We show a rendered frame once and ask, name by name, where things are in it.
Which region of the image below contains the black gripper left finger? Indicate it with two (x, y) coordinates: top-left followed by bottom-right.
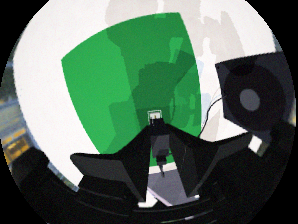
(69, 125), (152, 202)

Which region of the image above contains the green circuit board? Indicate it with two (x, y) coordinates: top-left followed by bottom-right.
(61, 12), (202, 155)

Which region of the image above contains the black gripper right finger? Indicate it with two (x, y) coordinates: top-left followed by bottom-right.
(165, 123), (254, 197)

